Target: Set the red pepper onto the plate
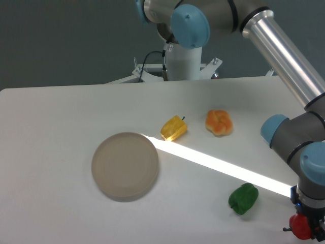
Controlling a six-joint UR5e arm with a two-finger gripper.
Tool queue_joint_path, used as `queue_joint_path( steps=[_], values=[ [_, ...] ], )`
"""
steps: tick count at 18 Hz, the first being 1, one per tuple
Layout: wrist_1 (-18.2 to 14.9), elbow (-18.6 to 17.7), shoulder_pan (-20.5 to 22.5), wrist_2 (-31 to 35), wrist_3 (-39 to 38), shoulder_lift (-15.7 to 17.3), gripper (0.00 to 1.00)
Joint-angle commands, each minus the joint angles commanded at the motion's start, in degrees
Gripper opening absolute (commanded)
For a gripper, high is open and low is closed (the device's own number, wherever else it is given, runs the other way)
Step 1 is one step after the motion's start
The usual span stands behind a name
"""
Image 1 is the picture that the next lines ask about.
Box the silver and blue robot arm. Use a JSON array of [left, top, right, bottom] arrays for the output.
[[135, 1, 324, 241]]

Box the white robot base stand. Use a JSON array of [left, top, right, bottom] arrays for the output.
[[110, 43, 223, 84]]

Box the beige round plate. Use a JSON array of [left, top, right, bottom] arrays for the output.
[[91, 132, 159, 202]]

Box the red toy pepper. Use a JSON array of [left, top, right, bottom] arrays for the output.
[[282, 213, 312, 240]]

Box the black cable with connector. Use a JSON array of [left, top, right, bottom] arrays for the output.
[[138, 34, 176, 83]]

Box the yellow toy pepper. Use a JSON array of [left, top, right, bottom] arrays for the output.
[[160, 115, 187, 141]]

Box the green toy pepper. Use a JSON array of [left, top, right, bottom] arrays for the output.
[[228, 183, 259, 215]]

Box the orange knotted bread roll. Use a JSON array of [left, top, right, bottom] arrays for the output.
[[205, 110, 233, 136]]

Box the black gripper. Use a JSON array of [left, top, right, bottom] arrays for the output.
[[290, 186, 324, 241]]

